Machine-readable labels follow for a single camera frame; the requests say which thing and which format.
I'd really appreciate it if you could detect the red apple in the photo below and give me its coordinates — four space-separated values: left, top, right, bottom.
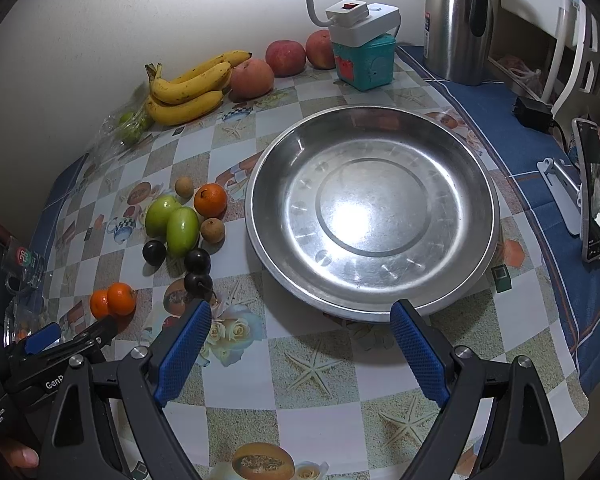
230 58 275 100
265 40 306 78
304 29 335 70

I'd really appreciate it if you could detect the dark plum with stem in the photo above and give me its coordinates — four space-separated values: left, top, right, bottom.
183 273 213 302

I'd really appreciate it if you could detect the bag of green limes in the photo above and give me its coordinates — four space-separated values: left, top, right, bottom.
87 82 154 164

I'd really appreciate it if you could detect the front red apple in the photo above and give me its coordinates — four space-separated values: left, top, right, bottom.
230 58 275 100

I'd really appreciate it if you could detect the orange tangerine with stem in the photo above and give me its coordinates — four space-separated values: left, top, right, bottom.
194 183 227 218

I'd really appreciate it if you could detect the pink plastic bag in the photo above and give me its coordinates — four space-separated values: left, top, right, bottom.
494 54 544 99

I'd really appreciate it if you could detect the middle red apple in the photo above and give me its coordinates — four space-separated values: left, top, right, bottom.
265 40 306 78

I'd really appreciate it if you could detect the yellow banana bunch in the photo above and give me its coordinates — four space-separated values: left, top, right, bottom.
144 50 252 126

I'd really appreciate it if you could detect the smartphone on stand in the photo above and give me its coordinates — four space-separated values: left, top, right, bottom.
572 117 600 262

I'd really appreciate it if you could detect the person's hand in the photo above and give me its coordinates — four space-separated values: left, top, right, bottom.
0 442 38 469

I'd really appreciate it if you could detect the blue cloth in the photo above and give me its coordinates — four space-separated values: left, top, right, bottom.
396 42 600 394

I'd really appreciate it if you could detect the green jujube fruit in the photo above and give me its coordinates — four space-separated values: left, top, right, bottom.
145 194 181 237
166 206 199 258

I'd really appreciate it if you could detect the steel thermos jug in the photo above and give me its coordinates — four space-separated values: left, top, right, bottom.
422 0 492 86

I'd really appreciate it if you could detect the brown longan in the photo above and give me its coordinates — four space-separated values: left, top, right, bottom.
200 218 225 245
174 176 195 200

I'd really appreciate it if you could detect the right red apple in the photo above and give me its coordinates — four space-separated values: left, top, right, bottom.
304 29 335 70

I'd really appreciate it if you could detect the white phone stand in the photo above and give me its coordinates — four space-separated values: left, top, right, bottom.
536 158 582 236

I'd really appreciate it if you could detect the black power adapter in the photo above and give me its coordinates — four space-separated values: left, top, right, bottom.
513 96 554 134

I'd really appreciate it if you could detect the large steel basin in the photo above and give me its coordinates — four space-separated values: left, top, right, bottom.
245 105 500 323

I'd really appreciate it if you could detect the teal plastic box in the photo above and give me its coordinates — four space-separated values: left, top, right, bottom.
332 34 396 91

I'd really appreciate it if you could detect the white power strip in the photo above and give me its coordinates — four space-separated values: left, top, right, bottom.
325 0 401 48

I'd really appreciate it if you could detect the smaller orange tangerine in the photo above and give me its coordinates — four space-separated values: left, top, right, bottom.
90 289 109 320

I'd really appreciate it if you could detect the larger orange tangerine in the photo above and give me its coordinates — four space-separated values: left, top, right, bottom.
107 283 136 316

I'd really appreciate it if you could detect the white wooden chair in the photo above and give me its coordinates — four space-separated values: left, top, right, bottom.
489 0 600 127

